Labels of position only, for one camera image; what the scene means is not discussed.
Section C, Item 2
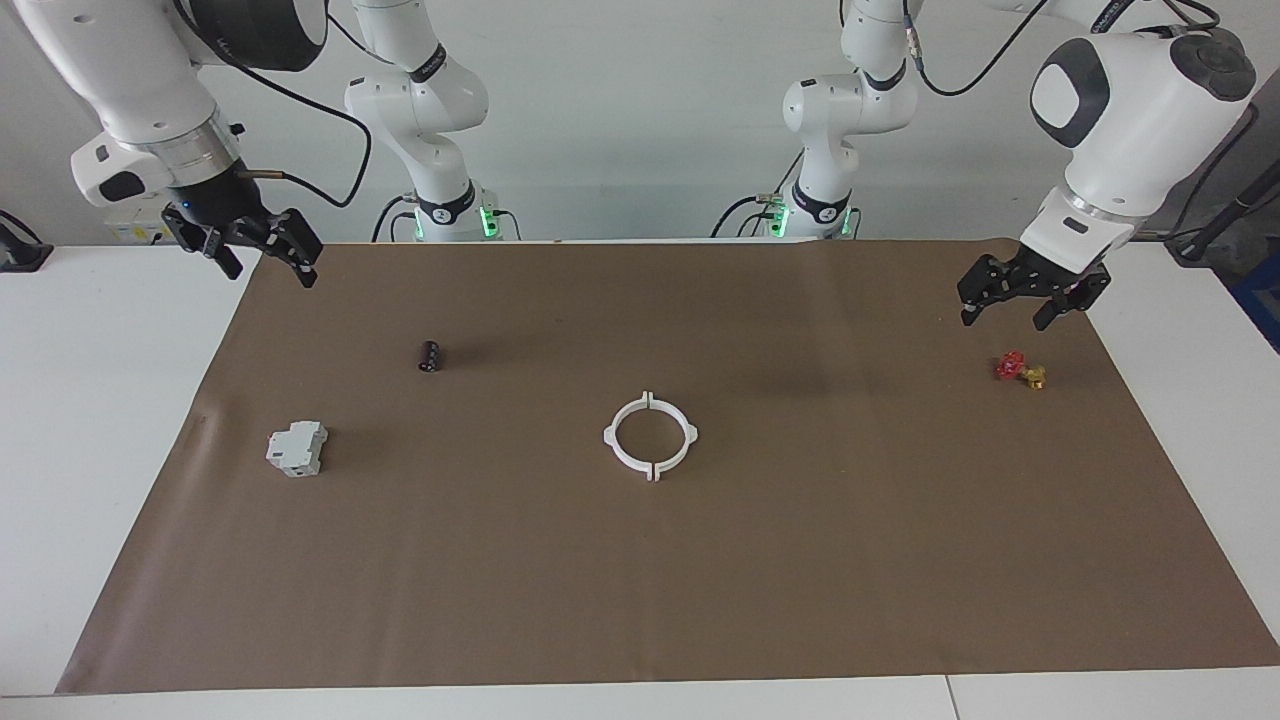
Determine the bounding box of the white half-ring pipe clamp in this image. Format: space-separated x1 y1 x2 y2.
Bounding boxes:
650 392 699 482
603 392 656 483

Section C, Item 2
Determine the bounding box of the brass valve with red handwheel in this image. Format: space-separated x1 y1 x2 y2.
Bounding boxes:
995 351 1047 390

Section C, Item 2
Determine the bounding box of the white power strip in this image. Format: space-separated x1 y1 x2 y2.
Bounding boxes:
105 213 173 247

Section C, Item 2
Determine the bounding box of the black stand pole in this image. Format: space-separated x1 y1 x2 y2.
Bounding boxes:
1165 160 1280 266

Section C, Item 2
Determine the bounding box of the white circuit breaker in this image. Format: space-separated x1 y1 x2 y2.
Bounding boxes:
265 421 329 478

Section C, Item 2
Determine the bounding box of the black desk device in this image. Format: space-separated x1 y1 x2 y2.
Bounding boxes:
0 208 54 273

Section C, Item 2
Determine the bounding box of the blue object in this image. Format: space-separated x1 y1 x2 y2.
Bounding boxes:
1228 250 1280 353

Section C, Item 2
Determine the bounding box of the brown paper table mat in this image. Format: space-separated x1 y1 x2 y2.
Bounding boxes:
55 238 1280 695

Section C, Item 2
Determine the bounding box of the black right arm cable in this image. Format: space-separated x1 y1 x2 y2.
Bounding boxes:
170 0 373 209

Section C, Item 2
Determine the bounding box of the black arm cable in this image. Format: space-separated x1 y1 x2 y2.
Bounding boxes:
903 0 1263 241
170 0 373 209

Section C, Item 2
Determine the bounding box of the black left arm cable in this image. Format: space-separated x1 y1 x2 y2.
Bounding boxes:
903 0 1263 241

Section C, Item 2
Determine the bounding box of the black base cable bundle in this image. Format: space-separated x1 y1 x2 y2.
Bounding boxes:
710 148 806 241

